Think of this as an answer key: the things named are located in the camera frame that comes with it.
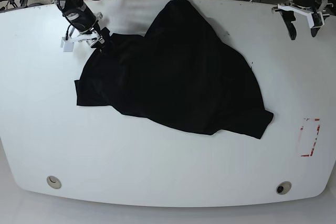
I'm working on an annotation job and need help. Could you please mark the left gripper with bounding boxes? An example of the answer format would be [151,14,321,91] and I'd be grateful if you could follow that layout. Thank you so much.
[280,0,320,40]

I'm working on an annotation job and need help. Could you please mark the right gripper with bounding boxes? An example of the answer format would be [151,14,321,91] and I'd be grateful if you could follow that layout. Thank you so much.
[62,5,113,52]

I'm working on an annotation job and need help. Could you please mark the black T-shirt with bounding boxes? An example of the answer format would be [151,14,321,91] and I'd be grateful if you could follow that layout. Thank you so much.
[75,0,274,139]

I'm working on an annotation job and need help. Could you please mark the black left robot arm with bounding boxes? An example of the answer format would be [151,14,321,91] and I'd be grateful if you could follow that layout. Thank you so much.
[274,0,324,40]

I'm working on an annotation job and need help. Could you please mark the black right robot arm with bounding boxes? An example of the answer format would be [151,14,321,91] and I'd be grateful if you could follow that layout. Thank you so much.
[53,0,112,52]

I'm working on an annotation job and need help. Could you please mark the red tape rectangle marking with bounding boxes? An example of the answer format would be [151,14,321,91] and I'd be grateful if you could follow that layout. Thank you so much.
[297,118,321,157]

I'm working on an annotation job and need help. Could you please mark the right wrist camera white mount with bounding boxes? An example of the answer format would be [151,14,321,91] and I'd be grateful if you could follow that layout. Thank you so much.
[61,12,103,52]

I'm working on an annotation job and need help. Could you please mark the left table cable grommet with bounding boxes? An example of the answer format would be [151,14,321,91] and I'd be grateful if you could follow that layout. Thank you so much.
[46,176,61,189]

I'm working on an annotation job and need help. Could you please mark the table cable grommet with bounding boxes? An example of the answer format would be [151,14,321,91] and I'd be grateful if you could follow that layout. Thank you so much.
[276,182,292,195]
[46,176,61,189]

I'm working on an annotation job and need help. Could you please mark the right table cable grommet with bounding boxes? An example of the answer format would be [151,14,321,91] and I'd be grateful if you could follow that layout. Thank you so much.
[276,182,292,195]

